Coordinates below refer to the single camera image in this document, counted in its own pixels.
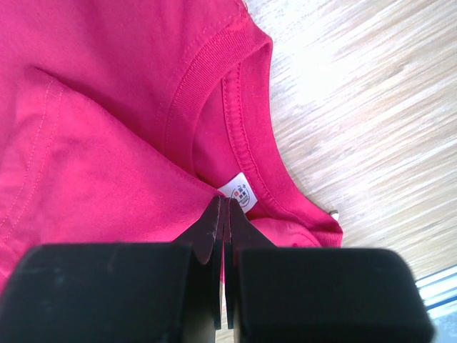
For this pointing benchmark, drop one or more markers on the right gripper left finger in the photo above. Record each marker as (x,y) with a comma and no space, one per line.
(123,292)

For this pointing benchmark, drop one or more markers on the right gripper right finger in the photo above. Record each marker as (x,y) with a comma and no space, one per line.
(278,294)

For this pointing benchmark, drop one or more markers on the pink t-shirt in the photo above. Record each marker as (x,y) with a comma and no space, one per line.
(121,120)

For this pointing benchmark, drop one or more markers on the small white scrap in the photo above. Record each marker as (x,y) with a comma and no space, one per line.
(334,214)

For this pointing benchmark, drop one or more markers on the aluminium front rail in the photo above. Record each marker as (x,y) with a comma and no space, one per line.
(438,289)

